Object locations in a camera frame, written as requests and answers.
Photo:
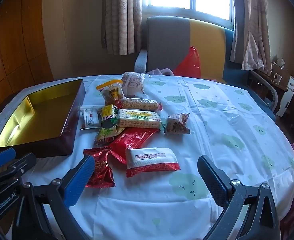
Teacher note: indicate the clear cracker packet green ends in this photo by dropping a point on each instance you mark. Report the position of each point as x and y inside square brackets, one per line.
[139, 118]

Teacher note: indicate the yellow-topped clear snack bag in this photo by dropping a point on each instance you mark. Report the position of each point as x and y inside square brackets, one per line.
[109, 92]

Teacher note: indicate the gold-lined dark red tin box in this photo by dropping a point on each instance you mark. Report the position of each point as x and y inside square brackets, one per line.
[44, 115]

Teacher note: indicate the long red snack packet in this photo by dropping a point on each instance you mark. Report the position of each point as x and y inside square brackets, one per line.
[132, 140]

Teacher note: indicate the beige patterned curtain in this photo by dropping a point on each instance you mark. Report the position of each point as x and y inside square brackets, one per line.
[122, 17]
[254, 25]

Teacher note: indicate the grey yellow blue sofa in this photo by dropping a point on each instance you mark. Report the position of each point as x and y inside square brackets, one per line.
[167, 45]

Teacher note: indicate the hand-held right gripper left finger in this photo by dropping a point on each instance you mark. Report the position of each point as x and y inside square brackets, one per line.
[79, 180]

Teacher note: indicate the grain bar packet red ends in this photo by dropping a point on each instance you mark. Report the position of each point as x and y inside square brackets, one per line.
[139, 104]

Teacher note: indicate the red plastic bag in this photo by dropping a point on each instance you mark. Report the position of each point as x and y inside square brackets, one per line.
[189, 62]

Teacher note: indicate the white cabinet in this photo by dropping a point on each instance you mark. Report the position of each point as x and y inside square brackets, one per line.
[286, 100]

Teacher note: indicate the grey office chair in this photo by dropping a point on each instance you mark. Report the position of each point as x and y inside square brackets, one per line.
[274, 92]

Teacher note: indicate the clear bread packet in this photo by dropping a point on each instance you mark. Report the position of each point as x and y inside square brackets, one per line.
[133, 83]

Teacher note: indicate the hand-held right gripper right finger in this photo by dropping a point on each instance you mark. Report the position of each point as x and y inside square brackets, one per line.
[213, 177]

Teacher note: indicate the small white ornament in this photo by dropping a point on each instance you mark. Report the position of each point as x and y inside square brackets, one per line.
[281, 62]

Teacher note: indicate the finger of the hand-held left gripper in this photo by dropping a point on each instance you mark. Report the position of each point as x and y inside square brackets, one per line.
[24, 162]
[2, 158]

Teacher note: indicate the cardboard box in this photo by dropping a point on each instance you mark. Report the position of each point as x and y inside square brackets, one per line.
[280, 75]

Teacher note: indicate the small white snack packet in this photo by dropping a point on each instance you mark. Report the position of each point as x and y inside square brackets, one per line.
[89, 118]

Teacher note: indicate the white packet with red edge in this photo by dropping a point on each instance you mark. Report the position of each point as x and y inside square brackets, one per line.
[149, 161]

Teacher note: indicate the brown patterned pyramid packet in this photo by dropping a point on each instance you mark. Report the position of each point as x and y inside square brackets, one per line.
[176, 125]

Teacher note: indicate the shiny red twisted packet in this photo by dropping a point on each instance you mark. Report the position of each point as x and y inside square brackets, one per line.
[102, 170]

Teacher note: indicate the light green snack packet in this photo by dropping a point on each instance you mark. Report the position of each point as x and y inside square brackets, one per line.
[105, 135]

